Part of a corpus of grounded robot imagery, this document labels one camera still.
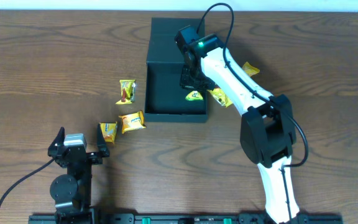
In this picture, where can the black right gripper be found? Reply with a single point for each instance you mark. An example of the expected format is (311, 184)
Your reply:
(184, 81)

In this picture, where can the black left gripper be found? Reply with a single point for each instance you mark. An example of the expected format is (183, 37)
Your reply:
(102, 150)

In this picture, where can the green pandan cake snack packet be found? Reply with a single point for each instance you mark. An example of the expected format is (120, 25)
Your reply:
(194, 96)

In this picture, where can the yellow chocolate cake snack packet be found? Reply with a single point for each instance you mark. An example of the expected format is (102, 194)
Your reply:
(220, 97)

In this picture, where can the yellow cheddar sandwich snack packet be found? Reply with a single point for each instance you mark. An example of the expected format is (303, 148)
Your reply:
(109, 131)

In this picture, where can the orange cracker snack packet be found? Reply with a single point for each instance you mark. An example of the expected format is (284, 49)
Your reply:
(131, 122)

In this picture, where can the yellow chocolate wafer snack packet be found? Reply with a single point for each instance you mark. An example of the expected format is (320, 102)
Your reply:
(127, 91)

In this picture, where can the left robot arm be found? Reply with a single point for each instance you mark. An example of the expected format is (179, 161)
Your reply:
(72, 191)

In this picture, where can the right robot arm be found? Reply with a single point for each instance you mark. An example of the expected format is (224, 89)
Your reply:
(267, 135)

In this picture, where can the dark green open box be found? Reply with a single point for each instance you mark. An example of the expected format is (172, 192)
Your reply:
(164, 97)

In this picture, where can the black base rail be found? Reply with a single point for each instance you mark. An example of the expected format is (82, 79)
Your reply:
(127, 218)

